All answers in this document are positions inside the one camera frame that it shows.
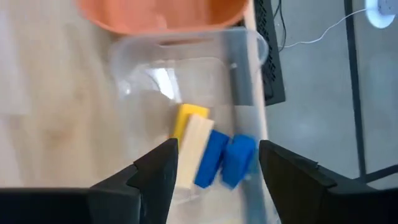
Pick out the orange plastic bin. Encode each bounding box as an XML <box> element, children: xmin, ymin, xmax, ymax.
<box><xmin>76</xmin><ymin>0</ymin><xmax>249</xmax><ymax>35</ymax></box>

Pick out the clear plastic bin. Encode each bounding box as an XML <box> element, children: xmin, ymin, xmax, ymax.
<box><xmin>108</xmin><ymin>26</ymin><xmax>276</xmax><ymax>224</ymax></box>

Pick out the wooden plank block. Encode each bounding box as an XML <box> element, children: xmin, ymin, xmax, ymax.
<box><xmin>175</xmin><ymin>113</ymin><xmax>215</xmax><ymax>190</ymax></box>

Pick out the black floor cable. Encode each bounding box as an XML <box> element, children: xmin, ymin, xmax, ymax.
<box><xmin>273</xmin><ymin>0</ymin><xmax>287</xmax><ymax>52</ymax></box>

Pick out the white round stand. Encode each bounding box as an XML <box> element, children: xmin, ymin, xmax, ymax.
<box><xmin>364</xmin><ymin>0</ymin><xmax>398</xmax><ymax>29</ymax></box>

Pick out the white cable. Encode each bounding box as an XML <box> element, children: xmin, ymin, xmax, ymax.
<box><xmin>278</xmin><ymin>7</ymin><xmax>369</xmax><ymax>50</ymax></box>

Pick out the long yellow block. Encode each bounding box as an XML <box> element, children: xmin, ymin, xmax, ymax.
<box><xmin>169</xmin><ymin>103</ymin><xmax>211</xmax><ymax>147</ymax></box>

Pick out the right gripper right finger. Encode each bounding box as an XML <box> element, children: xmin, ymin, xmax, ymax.
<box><xmin>258</xmin><ymin>139</ymin><xmax>398</xmax><ymax>224</ymax></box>

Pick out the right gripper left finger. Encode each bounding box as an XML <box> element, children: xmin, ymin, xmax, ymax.
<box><xmin>0</xmin><ymin>138</ymin><xmax>180</xmax><ymax>224</ymax></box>

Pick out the black power strip bar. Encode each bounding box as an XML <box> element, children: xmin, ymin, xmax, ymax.
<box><xmin>253</xmin><ymin>0</ymin><xmax>286</xmax><ymax>106</ymax></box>

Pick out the long blue block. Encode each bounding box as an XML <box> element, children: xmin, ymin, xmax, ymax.
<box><xmin>220</xmin><ymin>134</ymin><xmax>258</xmax><ymax>190</ymax></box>
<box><xmin>194</xmin><ymin>129</ymin><xmax>231</xmax><ymax>189</ymax></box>

